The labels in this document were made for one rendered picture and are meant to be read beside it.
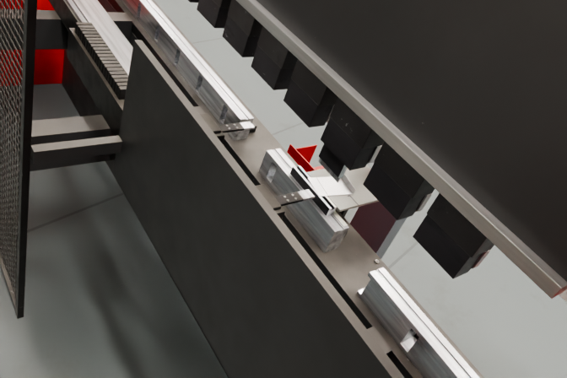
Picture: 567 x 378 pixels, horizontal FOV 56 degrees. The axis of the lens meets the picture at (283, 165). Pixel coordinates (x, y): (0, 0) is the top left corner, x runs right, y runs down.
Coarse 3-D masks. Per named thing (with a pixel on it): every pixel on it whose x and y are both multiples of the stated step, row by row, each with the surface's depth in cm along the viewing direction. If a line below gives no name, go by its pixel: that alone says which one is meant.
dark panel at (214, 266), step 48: (144, 48) 131; (144, 96) 133; (144, 144) 137; (192, 144) 117; (144, 192) 142; (192, 192) 120; (240, 192) 104; (192, 240) 124; (240, 240) 107; (288, 240) 94; (192, 288) 127; (240, 288) 110; (288, 288) 96; (240, 336) 112; (288, 336) 99; (336, 336) 88
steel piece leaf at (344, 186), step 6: (318, 180) 170; (324, 180) 171; (330, 180) 172; (342, 180) 174; (348, 180) 172; (324, 186) 168; (330, 186) 169; (336, 186) 170; (342, 186) 171; (348, 186) 172; (330, 192) 167; (336, 192) 168; (342, 192) 169; (348, 192) 170
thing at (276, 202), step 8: (264, 192) 152; (296, 192) 161; (304, 192) 162; (272, 200) 150; (280, 200) 156; (288, 200) 157; (296, 200) 158; (304, 200) 160; (280, 208) 150; (280, 216) 150
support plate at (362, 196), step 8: (360, 168) 184; (368, 168) 185; (312, 176) 171; (320, 176) 172; (328, 176) 174; (352, 176) 178; (360, 176) 180; (352, 184) 175; (360, 184) 176; (360, 192) 172; (368, 192) 174; (336, 200) 165; (344, 200) 166; (352, 200) 168; (360, 200) 169; (368, 200) 170; (376, 200) 172; (336, 208) 163; (344, 208) 163
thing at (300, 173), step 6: (294, 168) 172; (300, 168) 172; (294, 174) 172; (300, 174) 170; (306, 174) 171; (300, 180) 170; (306, 180) 169; (306, 186) 168; (312, 186) 167; (312, 192) 166; (318, 198) 164; (324, 198) 165; (318, 204) 165; (324, 204) 162; (330, 204) 164; (324, 210) 163; (330, 210) 162
